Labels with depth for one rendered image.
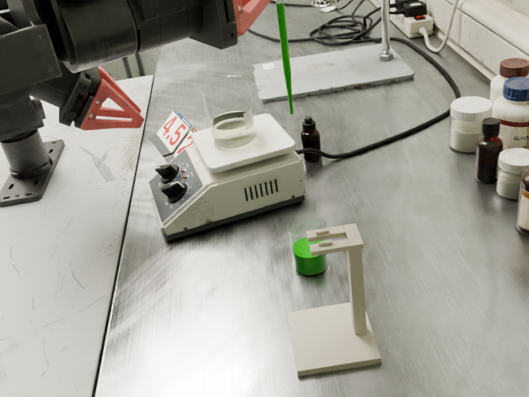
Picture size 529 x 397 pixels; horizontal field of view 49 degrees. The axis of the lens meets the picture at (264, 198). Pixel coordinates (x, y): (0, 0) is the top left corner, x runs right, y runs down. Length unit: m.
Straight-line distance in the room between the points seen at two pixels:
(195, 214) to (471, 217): 0.35
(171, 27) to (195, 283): 0.33
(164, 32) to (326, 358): 0.33
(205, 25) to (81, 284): 0.39
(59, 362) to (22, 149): 0.44
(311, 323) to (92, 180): 0.49
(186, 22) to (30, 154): 0.59
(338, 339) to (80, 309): 0.30
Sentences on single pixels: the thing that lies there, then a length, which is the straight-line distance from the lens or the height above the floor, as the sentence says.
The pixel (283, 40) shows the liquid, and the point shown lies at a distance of 0.55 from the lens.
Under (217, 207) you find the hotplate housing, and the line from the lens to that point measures 0.75.
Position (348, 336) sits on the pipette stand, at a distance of 0.59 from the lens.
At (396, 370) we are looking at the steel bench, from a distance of 0.57.
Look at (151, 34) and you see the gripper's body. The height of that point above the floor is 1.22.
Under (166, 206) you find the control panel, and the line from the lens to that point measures 0.77.
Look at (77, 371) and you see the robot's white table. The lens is 0.64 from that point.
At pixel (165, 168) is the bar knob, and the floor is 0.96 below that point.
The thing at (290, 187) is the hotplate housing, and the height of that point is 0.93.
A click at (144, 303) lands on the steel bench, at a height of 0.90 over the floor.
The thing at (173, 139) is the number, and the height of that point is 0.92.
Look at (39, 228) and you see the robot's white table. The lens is 0.89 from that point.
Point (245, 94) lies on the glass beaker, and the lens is 0.74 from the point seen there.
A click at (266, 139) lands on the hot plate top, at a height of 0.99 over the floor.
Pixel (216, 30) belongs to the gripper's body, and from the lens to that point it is 0.46.
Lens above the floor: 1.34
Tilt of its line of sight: 32 degrees down
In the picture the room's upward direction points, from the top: 9 degrees counter-clockwise
